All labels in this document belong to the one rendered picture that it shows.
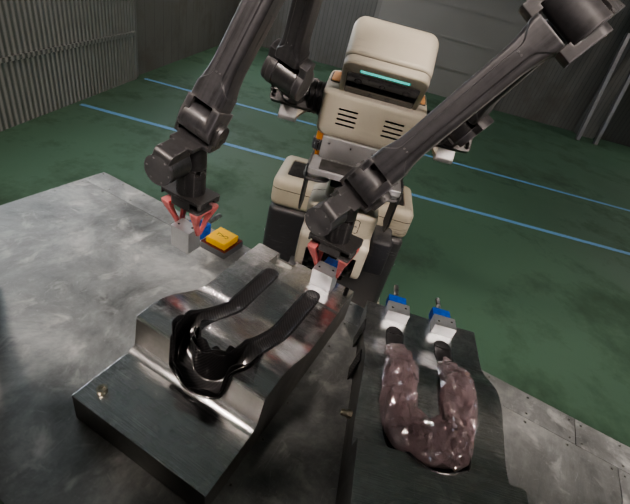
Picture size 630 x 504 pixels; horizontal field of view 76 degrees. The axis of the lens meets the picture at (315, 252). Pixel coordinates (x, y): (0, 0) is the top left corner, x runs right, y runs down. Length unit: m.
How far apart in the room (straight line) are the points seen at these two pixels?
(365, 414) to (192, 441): 0.28
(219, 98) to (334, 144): 0.45
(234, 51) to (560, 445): 0.96
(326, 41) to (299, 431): 7.66
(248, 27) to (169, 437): 0.64
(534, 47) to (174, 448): 0.77
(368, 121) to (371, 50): 0.18
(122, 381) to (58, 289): 0.33
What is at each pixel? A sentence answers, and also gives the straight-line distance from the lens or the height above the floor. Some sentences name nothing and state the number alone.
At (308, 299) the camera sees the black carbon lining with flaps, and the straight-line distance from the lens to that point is 0.87.
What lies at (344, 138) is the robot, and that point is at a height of 1.10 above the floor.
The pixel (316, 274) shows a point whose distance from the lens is 0.88.
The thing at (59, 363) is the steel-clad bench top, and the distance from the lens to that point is 0.87.
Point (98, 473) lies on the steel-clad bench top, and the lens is 0.75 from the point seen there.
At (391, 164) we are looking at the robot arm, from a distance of 0.72.
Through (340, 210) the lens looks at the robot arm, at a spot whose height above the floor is 1.12.
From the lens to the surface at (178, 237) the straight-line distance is 0.91.
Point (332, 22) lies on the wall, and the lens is 8.08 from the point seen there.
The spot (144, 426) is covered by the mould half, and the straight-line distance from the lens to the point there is 0.70.
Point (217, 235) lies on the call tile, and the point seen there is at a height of 0.84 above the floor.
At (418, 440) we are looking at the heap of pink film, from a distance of 0.73.
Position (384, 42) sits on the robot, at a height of 1.35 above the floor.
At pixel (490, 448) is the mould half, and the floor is 0.88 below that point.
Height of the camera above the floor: 1.46
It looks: 35 degrees down
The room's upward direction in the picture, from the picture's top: 15 degrees clockwise
